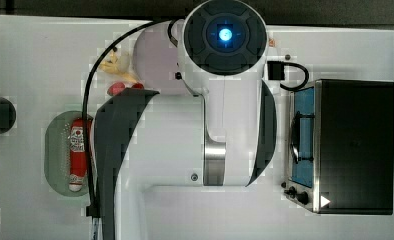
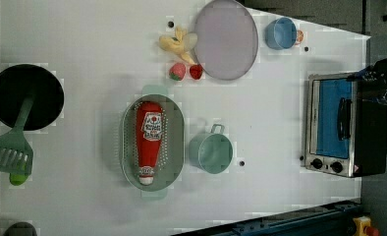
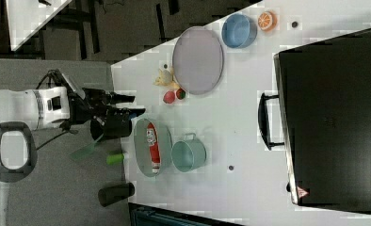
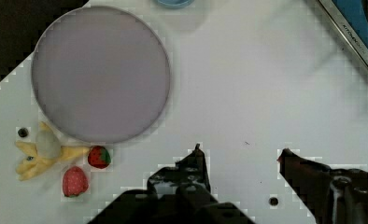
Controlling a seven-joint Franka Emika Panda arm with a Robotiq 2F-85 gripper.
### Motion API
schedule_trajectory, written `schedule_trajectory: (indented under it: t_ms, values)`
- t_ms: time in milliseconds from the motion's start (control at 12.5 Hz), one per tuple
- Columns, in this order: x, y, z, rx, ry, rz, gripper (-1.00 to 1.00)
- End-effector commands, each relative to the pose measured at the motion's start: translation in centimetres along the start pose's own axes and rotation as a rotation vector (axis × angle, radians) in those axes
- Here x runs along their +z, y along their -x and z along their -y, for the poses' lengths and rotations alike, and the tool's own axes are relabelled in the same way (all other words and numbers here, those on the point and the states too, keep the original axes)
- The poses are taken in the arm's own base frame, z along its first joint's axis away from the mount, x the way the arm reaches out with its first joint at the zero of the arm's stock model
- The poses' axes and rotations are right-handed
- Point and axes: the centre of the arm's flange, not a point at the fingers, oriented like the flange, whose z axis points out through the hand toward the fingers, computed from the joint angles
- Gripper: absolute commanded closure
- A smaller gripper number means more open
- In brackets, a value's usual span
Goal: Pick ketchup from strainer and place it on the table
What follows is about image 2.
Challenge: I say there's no lime green toy fruit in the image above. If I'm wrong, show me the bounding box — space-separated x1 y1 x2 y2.
9 164 30 186

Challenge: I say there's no orange toy fruit slice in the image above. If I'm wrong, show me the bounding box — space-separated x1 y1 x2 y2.
295 29 304 45

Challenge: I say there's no red ketchup bottle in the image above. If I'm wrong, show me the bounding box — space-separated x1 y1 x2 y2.
136 101 163 186

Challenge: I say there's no red toy strawberry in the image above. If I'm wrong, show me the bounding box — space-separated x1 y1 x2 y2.
190 64 203 80

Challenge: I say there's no peeled toy banana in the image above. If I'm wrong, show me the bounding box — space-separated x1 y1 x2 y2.
158 26 198 65

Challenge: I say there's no blue metal frame rail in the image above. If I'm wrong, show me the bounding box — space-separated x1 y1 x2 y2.
172 201 363 236

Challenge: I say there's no silver toaster oven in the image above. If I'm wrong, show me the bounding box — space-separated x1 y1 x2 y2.
304 74 387 178

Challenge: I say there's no black round pan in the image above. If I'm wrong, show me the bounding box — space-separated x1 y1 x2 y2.
0 64 65 131

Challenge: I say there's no green cup with handle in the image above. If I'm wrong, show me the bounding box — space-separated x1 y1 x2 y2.
189 124 233 174

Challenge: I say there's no dark grey round object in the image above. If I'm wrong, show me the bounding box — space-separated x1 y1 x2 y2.
3 222 37 236

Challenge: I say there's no green slotted spatula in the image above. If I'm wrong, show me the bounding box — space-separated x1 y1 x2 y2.
0 96 33 176

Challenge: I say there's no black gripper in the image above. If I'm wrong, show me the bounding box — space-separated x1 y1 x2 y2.
347 58 387 105

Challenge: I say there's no yellow red emergency button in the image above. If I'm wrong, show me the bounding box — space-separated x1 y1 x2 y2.
353 216 380 236

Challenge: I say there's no green oval strainer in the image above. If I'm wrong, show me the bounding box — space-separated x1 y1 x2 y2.
120 86 185 201

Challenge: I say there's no pink toy strawberry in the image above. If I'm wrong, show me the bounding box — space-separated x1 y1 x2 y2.
169 63 186 81

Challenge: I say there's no blue cup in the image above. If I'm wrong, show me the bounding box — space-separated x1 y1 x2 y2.
265 18 298 50

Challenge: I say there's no grey round plate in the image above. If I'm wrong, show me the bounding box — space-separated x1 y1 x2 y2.
194 0 258 80

